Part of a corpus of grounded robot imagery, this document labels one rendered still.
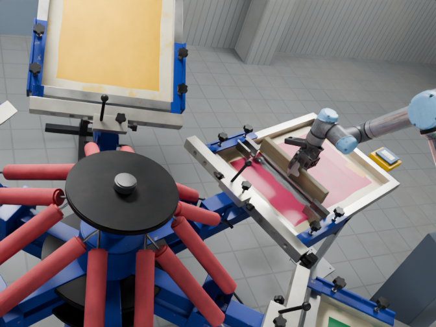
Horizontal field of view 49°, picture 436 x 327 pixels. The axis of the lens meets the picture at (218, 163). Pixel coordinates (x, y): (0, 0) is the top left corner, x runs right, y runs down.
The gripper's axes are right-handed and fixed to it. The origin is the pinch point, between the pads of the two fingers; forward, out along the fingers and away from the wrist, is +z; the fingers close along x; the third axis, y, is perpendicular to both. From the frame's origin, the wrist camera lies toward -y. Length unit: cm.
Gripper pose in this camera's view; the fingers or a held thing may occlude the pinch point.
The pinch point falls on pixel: (290, 171)
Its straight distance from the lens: 215.6
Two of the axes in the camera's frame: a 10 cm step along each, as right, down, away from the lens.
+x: 7.2, -2.7, 6.4
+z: -3.0, 7.1, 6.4
